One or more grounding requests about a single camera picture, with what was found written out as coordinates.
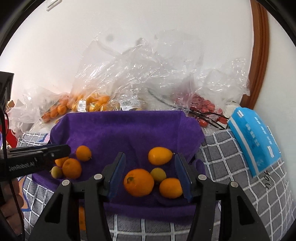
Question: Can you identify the bag of small oranges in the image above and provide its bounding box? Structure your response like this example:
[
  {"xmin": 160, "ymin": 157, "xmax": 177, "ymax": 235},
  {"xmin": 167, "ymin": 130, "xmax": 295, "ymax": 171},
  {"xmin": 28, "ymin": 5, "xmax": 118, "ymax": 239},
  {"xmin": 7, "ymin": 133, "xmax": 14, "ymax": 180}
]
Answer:
[{"xmin": 41, "ymin": 93, "xmax": 70, "ymax": 123}]

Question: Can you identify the purple towel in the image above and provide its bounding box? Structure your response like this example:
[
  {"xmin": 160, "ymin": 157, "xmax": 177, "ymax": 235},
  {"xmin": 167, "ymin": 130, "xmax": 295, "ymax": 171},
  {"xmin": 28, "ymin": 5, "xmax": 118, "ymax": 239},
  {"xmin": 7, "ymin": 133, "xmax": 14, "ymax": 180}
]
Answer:
[{"xmin": 31, "ymin": 110, "xmax": 206, "ymax": 218}]

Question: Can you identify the brown wooden frame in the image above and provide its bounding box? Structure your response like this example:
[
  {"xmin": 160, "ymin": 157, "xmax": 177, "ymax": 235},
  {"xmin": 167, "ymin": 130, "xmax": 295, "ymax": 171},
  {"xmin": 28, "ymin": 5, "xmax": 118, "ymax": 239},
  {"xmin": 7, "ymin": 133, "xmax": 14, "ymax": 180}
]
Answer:
[{"xmin": 240, "ymin": 1, "xmax": 270, "ymax": 109}]

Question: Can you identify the oval orange kumquat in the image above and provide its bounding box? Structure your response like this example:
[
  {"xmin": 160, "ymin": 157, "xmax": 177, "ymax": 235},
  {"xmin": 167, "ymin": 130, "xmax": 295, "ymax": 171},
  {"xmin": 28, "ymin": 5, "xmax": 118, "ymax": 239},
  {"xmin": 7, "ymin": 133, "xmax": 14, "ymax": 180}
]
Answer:
[{"xmin": 148, "ymin": 147, "xmax": 173, "ymax": 166}]

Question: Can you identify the grey checkered blanket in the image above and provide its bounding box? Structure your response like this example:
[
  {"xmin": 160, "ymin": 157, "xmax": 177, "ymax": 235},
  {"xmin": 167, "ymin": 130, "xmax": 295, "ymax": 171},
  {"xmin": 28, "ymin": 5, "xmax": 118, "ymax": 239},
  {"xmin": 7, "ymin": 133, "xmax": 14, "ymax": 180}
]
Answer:
[{"xmin": 17, "ymin": 130, "xmax": 295, "ymax": 240}]

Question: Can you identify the medium orange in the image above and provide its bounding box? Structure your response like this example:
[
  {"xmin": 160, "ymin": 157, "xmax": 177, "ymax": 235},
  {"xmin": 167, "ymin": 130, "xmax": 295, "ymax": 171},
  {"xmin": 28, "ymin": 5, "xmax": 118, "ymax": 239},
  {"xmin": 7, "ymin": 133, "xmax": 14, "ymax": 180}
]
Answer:
[{"xmin": 62, "ymin": 158, "xmax": 82, "ymax": 179}]

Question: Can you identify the blue tissue pack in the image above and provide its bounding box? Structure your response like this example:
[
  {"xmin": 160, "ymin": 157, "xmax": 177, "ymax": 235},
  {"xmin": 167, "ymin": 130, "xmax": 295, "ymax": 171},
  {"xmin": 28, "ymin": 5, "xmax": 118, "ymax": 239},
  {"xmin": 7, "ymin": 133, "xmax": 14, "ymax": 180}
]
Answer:
[{"xmin": 228, "ymin": 107, "xmax": 281, "ymax": 177}]

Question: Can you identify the large orange with stem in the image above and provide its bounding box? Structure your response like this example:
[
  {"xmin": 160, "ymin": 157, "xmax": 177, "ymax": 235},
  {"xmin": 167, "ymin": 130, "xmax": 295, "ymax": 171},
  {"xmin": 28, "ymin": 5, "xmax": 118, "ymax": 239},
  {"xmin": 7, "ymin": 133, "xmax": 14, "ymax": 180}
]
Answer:
[{"xmin": 123, "ymin": 169, "xmax": 154, "ymax": 197}]

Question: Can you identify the small orange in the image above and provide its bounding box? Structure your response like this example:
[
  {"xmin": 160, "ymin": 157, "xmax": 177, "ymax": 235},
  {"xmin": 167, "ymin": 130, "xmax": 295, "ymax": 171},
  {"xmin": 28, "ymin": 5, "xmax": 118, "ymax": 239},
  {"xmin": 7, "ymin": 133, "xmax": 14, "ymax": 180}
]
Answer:
[
  {"xmin": 55, "ymin": 157, "xmax": 69, "ymax": 168},
  {"xmin": 159, "ymin": 178, "xmax": 183, "ymax": 199},
  {"xmin": 75, "ymin": 145, "xmax": 92, "ymax": 162}
]

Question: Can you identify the person left hand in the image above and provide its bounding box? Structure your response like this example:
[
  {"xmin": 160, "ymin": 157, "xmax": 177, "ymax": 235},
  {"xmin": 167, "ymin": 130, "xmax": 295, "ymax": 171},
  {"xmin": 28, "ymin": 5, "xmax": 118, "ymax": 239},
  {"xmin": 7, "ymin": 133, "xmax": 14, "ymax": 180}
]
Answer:
[{"xmin": 1, "ymin": 179, "xmax": 23, "ymax": 235}]

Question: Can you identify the clear plastic bag pile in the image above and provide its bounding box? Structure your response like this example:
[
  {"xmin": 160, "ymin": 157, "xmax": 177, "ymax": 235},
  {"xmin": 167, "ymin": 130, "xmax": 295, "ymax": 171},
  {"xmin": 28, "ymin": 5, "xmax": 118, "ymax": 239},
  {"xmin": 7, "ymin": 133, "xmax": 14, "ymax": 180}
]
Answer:
[{"xmin": 8, "ymin": 30, "xmax": 250, "ymax": 136}]

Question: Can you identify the yellow-green small fruit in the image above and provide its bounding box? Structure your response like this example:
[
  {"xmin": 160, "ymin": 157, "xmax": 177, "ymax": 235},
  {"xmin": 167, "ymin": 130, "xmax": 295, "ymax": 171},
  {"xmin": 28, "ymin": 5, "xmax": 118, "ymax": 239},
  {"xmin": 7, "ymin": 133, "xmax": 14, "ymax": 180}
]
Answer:
[
  {"xmin": 50, "ymin": 166, "xmax": 63, "ymax": 179},
  {"xmin": 150, "ymin": 168, "xmax": 167, "ymax": 182}
]

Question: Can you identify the red box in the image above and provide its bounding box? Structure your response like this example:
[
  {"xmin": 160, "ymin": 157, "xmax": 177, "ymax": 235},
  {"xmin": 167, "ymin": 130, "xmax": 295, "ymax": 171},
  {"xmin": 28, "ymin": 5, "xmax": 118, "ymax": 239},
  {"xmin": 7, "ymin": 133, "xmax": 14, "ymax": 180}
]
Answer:
[{"xmin": 6, "ymin": 123, "xmax": 18, "ymax": 148}]

